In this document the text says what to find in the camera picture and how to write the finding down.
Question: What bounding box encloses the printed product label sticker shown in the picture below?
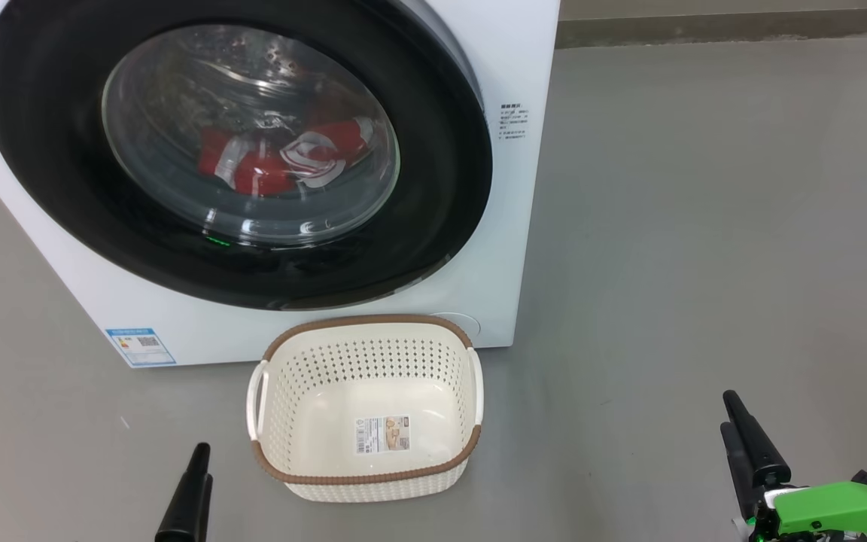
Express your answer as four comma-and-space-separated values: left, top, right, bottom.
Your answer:
355, 416, 411, 455

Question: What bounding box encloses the red and white garment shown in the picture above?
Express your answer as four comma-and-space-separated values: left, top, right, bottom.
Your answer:
198, 117, 376, 198

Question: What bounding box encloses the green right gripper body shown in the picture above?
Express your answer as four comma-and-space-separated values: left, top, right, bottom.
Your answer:
748, 482, 867, 542

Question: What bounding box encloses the white front-load washing machine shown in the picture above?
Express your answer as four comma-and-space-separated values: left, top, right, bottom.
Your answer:
0, 0, 561, 370

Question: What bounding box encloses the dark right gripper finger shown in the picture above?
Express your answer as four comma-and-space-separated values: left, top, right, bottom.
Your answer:
719, 423, 756, 520
723, 390, 792, 490

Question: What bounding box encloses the blue energy label sticker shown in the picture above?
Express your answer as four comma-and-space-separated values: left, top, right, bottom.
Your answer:
105, 327, 177, 368

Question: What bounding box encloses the dark wall baseboard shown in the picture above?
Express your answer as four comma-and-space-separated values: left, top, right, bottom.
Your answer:
555, 8, 867, 50

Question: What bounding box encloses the black glass washer door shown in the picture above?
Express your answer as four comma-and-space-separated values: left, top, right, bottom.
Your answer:
0, 0, 493, 311

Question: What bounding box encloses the cream laundry basket brown rim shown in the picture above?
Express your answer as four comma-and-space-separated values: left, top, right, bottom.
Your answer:
246, 314, 485, 504

